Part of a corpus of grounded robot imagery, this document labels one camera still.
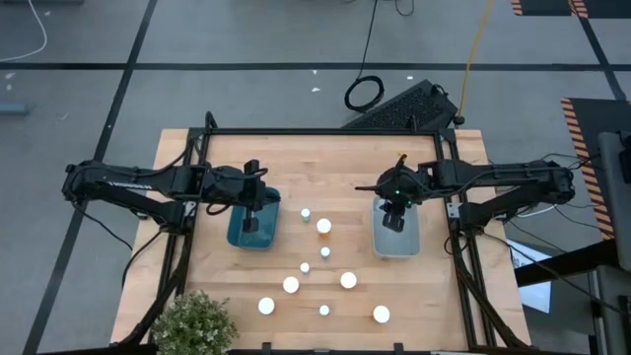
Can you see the white ball lower right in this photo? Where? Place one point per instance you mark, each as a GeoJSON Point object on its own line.
{"type": "Point", "coordinates": [381, 314]}

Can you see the blue-grey floor block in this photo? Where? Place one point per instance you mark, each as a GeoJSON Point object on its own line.
{"type": "Point", "coordinates": [12, 109]}

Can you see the teal plastic bin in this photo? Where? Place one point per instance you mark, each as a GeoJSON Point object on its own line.
{"type": "Point", "coordinates": [263, 232]}

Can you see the white sheet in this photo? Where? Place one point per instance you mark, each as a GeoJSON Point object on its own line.
{"type": "Point", "coordinates": [535, 296]}

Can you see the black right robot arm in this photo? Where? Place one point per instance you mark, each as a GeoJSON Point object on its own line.
{"type": "Point", "coordinates": [493, 173]}

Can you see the grey metal cart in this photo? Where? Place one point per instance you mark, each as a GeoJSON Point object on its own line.
{"type": "Point", "coordinates": [611, 197]}

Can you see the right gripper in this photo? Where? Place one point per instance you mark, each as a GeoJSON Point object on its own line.
{"type": "Point", "coordinates": [394, 182]}

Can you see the green potted plant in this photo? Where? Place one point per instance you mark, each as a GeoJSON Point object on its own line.
{"type": "Point", "coordinates": [194, 325]}

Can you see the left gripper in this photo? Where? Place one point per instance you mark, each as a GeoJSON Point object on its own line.
{"type": "Point", "coordinates": [249, 192]}

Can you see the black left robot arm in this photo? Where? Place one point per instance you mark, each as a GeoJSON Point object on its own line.
{"type": "Point", "coordinates": [123, 185]}

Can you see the black flat bar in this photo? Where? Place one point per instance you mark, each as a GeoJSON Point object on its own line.
{"type": "Point", "coordinates": [567, 261]}

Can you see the white plastic bin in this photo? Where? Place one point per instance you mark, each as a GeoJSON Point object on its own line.
{"type": "Point", "coordinates": [394, 246]}

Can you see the black perforated case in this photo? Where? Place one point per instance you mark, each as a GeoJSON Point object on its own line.
{"type": "Point", "coordinates": [409, 106]}

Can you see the black mat hazard-striped edge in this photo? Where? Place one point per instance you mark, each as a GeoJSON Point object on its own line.
{"type": "Point", "coordinates": [542, 6]}

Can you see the large orange medicine bottle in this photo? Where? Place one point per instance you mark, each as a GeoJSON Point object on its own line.
{"type": "Point", "coordinates": [291, 284]}
{"type": "Point", "coordinates": [266, 305]}
{"type": "Point", "coordinates": [324, 226]}
{"type": "Point", "coordinates": [348, 280]}

